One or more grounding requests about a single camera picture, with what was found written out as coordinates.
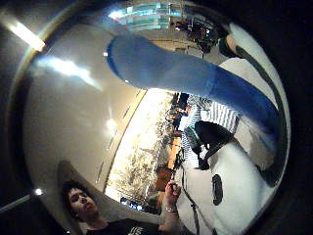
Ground the person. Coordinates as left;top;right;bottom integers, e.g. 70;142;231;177
60;179;164;235

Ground glass window wall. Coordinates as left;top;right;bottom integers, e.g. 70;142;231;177
108;2;185;32

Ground long ceiling lamp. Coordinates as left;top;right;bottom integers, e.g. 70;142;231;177
7;20;47;53

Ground orange cabinet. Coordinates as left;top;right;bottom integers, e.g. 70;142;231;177
166;136;182;170

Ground black cable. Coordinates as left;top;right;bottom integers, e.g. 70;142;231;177
178;164;201;235

